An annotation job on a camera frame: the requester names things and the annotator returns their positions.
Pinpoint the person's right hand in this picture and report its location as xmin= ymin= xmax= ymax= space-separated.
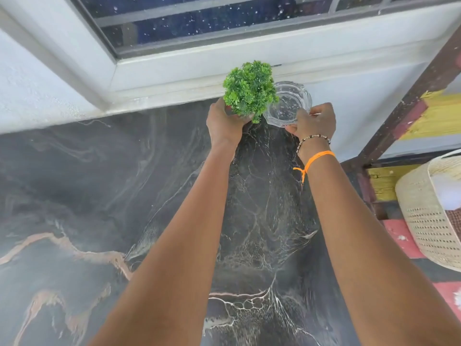
xmin=285 ymin=102 xmax=337 ymax=148

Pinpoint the person's left hand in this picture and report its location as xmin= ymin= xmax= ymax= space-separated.
xmin=206 ymin=98 xmax=255 ymax=149

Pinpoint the clear glass bowl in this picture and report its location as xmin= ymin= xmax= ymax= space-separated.
xmin=262 ymin=81 xmax=313 ymax=128

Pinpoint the green artificial plant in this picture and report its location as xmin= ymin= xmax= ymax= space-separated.
xmin=223 ymin=60 xmax=280 ymax=124

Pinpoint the person's left forearm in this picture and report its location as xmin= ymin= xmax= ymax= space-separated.
xmin=88 ymin=146 xmax=236 ymax=346

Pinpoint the person's right forearm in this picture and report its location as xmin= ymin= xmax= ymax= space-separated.
xmin=297 ymin=138 xmax=461 ymax=346

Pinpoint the orange thread wristband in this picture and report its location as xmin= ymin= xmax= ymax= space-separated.
xmin=293 ymin=150 xmax=336 ymax=184

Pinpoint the white framed window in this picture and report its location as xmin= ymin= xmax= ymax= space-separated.
xmin=0 ymin=0 xmax=461 ymax=112

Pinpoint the cream woven basket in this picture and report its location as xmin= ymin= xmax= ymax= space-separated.
xmin=395 ymin=149 xmax=461 ymax=273

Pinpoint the beaded bracelet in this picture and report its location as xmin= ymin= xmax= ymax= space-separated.
xmin=296 ymin=135 xmax=331 ymax=154

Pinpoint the dark brown wooden post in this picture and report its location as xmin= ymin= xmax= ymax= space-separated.
xmin=341 ymin=21 xmax=461 ymax=170

